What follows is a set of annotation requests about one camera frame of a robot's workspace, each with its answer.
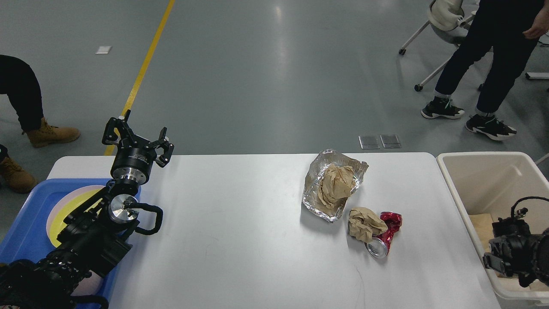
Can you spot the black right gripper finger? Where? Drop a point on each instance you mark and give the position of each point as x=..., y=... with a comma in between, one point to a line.
x=499, y=265

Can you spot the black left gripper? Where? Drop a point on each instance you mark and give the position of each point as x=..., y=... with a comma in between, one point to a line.
x=131, y=162

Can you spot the brown paper bag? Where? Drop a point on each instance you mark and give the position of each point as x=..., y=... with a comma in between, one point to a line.
x=482, y=224

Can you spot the yellow plate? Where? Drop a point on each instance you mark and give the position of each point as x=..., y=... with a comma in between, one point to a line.
x=64, y=219

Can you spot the brown paper ball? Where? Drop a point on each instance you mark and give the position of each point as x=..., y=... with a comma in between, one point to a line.
x=364, y=224

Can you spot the pink mug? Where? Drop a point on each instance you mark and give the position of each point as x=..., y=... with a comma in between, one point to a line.
x=88, y=286

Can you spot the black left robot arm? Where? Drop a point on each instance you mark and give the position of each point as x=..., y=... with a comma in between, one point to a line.
x=94, y=239

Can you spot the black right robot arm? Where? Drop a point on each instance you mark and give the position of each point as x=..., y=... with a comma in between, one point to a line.
x=515, y=251

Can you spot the beige plastic bin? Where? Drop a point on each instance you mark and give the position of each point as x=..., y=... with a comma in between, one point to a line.
x=491, y=182

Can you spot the pink plate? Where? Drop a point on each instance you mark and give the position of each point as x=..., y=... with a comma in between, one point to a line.
x=60, y=206

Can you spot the tan boot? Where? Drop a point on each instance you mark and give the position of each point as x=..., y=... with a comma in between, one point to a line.
x=16, y=178
x=49, y=134

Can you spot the crushed red soda can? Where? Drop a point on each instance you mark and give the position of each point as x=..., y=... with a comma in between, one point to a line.
x=379, y=247

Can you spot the seated person in black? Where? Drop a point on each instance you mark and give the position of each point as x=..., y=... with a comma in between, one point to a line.
x=19, y=83

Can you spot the blue plastic tray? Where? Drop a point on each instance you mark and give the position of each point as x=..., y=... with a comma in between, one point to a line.
x=27, y=237

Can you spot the metal floor socket plate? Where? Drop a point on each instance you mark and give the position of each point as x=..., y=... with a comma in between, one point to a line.
x=368, y=142

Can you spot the crumpled brown paper on foil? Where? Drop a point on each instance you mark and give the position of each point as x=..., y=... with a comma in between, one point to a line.
x=336, y=184

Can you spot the crumpled aluminium foil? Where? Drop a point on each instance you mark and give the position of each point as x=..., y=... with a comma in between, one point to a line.
x=315, y=173

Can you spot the white desk leg base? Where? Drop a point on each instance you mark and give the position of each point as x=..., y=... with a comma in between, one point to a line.
x=537, y=75

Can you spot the walking person dark trousers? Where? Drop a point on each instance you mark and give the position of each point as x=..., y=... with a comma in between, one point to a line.
x=508, y=28

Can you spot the white grey office chair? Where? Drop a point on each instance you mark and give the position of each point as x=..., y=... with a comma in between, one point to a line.
x=447, y=20

